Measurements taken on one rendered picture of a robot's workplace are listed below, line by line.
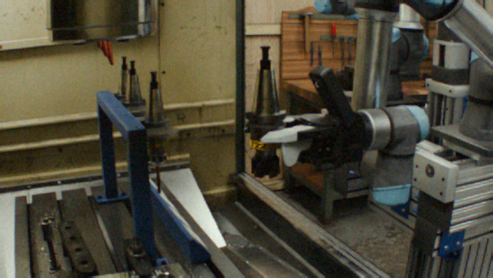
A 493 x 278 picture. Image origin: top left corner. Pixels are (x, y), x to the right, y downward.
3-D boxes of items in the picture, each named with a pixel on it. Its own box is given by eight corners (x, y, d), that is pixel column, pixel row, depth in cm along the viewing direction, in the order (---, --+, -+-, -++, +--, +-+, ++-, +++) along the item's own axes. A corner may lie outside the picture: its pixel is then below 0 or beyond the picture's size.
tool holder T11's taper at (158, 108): (141, 119, 105) (140, 88, 103) (159, 116, 107) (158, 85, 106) (150, 123, 101) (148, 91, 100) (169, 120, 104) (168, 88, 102)
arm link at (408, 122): (430, 150, 92) (434, 108, 90) (389, 158, 88) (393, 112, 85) (404, 141, 99) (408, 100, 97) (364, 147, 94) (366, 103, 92)
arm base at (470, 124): (483, 124, 127) (487, 90, 125) (522, 138, 114) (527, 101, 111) (447, 128, 122) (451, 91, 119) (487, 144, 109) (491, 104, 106)
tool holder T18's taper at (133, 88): (125, 99, 125) (124, 73, 123) (142, 98, 126) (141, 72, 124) (124, 103, 121) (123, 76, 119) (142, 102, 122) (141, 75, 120)
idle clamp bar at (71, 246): (78, 242, 117) (74, 220, 115) (105, 294, 95) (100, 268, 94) (60, 245, 115) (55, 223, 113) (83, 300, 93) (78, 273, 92)
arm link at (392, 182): (387, 186, 104) (392, 137, 101) (416, 205, 94) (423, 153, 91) (356, 191, 102) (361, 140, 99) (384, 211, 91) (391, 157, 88)
